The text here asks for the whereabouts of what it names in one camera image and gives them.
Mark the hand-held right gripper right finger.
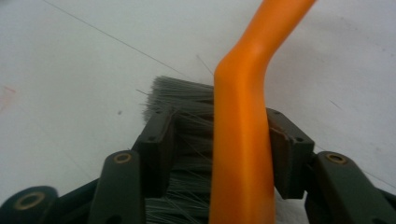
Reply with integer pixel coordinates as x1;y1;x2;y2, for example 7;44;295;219
265;107;316;201

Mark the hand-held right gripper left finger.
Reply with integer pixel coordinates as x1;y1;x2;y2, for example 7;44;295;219
132;106;179;199

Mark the orange brush with grey bristles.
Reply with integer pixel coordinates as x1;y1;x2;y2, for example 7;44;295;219
142;0;318;224

